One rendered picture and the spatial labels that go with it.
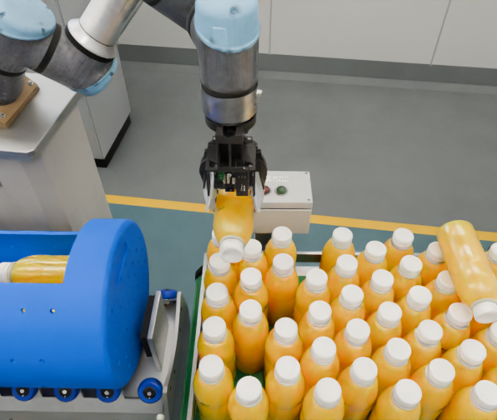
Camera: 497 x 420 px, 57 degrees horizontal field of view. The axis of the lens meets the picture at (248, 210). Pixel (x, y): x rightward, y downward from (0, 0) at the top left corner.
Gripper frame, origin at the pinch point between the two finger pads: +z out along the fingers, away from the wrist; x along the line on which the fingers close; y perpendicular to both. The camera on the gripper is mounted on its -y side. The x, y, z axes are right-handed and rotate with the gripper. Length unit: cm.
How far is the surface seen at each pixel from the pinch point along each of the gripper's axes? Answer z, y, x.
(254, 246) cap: 12.8, -1.2, 3.6
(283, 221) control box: 17.3, -12.0, 9.6
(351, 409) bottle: 21.3, 26.4, 19.8
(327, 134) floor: 121, -185, 49
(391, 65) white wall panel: 109, -251, 100
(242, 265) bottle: 16.3, 0.8, 1.1
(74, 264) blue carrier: -1.7, 14.8, -23.0
